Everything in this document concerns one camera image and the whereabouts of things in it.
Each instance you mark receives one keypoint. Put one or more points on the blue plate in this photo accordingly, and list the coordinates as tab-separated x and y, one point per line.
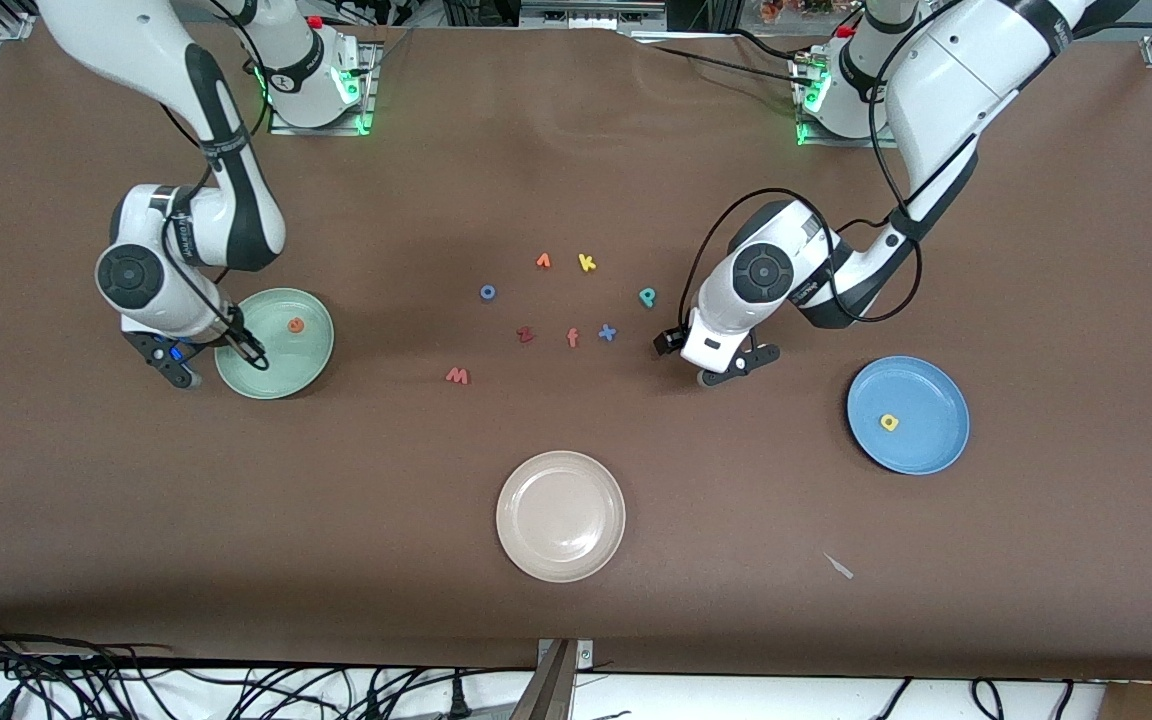
926	440

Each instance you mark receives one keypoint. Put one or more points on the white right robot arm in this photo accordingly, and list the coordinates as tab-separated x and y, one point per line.
151	280

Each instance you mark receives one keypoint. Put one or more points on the grey metal box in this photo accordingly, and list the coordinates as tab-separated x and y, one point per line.
591	12

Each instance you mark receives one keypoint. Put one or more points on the teal letter P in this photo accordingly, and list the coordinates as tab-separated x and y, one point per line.
646	295

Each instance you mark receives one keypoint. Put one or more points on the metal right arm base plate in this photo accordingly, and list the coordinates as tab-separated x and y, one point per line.
281	128

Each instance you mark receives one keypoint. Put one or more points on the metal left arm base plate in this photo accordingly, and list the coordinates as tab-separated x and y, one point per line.
804	135

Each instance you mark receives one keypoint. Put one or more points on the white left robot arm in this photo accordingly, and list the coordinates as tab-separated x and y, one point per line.
766	280

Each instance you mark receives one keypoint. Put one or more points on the red letter w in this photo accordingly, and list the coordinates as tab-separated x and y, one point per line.
457	377

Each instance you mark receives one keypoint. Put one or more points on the metal table edge bracket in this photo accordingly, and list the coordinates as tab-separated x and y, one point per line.
556	680

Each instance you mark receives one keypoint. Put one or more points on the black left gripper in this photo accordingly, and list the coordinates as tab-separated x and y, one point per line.
669	341

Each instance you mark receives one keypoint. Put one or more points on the light green plate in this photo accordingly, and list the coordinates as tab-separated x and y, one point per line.
281	372

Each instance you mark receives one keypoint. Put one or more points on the brown table cover sheet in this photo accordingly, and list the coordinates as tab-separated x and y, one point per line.
576	450

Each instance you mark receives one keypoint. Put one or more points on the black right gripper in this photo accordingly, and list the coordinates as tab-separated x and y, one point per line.
242	343

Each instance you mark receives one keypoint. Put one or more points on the white tape scrap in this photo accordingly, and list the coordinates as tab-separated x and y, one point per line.
839	566

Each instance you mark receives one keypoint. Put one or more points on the beige plate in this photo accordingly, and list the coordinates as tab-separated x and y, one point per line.
560	516

